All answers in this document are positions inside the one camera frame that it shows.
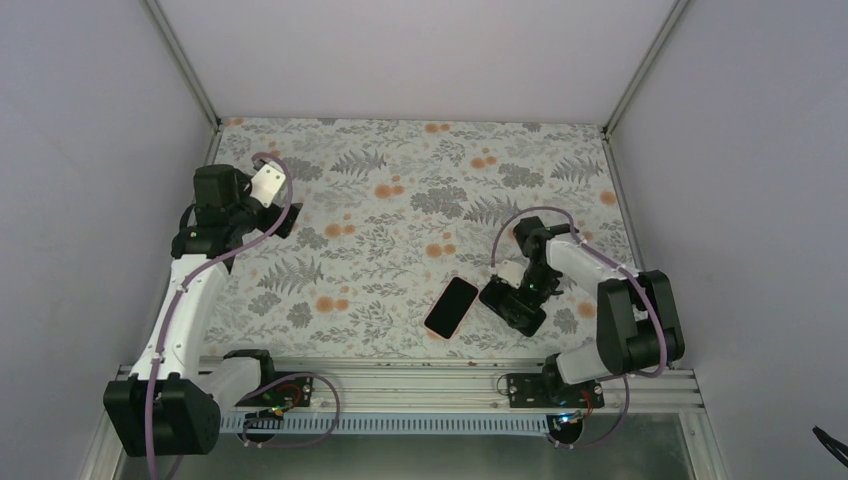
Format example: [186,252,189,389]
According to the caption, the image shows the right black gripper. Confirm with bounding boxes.
[500,264,560,329]

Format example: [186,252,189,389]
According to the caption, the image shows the black phone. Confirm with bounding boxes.
[479,276,549,337]

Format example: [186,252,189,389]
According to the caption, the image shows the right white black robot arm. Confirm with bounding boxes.
[491,216,685,407]

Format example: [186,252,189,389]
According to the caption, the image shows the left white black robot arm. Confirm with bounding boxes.
[103,153,300,458]

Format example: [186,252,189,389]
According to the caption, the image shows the floral patterned table mat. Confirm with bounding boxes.
[203,117,633,360]

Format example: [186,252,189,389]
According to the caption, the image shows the black object at edge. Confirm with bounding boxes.
[812,426,848,467]

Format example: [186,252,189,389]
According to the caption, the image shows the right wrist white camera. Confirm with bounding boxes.
[495,260,526,289]

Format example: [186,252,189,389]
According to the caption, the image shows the wrist white camera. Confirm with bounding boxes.
[495,260,526,289]
[250,164,286,208]

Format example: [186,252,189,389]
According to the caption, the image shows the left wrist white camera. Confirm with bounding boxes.
[250,164,286,208]

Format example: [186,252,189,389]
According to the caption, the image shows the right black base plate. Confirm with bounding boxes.
[505,373,605,409]

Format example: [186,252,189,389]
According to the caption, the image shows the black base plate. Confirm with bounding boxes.
[236,376,313,409]
[505,373,605,409]

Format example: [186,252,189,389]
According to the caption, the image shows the aluminium mounting rail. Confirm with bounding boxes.
[275,357,704,414]

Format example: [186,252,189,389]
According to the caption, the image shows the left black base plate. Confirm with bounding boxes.
[236,376,313,409]

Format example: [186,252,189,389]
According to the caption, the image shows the slotted grey cable duct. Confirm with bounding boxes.
[247,413,549,436]

